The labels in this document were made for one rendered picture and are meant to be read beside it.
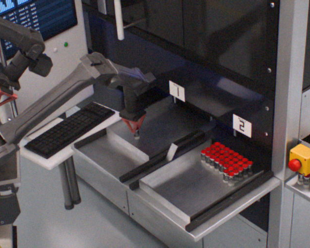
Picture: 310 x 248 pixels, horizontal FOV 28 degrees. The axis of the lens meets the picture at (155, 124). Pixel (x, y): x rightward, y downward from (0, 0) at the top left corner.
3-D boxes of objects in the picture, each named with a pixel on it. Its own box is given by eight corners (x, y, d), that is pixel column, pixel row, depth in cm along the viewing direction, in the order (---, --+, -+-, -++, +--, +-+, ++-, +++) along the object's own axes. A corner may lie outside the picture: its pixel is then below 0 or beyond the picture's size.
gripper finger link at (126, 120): (148, 128, 236) (146, 108, 231) (137, 138, 231) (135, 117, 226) (134, 123, 239) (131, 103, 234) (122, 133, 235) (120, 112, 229)
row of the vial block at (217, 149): (213, 153, 226) (213, 143, 223) (249, 175, 214) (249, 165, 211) (208, 156, 225) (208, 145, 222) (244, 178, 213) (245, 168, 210)
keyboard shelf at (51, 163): (81, 100, 283) (80, 95, 282) (126, 118, 268) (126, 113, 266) (4, 147, 256) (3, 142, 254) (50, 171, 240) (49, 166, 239)
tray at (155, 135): (171, 101, 258) (171, 94, 256) (216, 126, 241) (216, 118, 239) (107, 135, 241) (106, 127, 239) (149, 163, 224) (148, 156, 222)
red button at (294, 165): (294, 164, 203) (294, 154, 201) (303, 169, 200) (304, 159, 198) (286, 169, 201) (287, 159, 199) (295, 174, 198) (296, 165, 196)
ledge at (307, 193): (310, 169, 218) (310, 165, 217) (341, 186, 210) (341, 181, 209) (284, 187, 211) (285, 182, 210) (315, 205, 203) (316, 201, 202)
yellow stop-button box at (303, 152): (302, 157, 208) (303, 140, 204) (319, 167, 203) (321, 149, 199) (287, 167, 204) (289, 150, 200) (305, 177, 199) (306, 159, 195)
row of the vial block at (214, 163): (204, 158, 224) (203, 148, 221) (240, 181, 212) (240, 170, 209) (200, 161, 223) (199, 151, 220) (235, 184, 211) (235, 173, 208)
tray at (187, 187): (210, 146, 230) (210, 139, 228) (263, 178, 213) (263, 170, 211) (139, 187, 213) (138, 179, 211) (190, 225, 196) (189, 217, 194)
